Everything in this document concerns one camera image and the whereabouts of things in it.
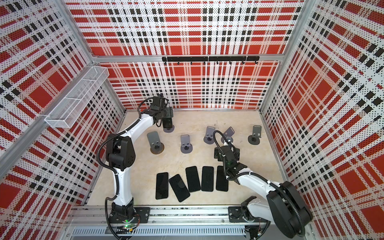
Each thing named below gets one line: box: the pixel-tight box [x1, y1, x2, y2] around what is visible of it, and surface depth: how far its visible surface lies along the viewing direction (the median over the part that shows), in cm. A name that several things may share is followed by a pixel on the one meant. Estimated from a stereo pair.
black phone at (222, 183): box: [216, 165, 229, 192], surface depth 87 cm
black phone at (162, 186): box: [155, 172, 169, 200], surface depth 84 cm
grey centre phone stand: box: [180, 134, 193, 154], surface depth 97 cm
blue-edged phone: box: [185, 166, 201, 192], surface depth 87 cm
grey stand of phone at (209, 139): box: [203, 126, 216, 145], surface depth 101 cm
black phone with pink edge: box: [201, 166, 214, 192], surface depth 88 cm
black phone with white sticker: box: [168, 174, 191, 203], surface depth 84 cm
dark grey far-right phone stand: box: [248, 125, 262, 145], surface depth 100 cm
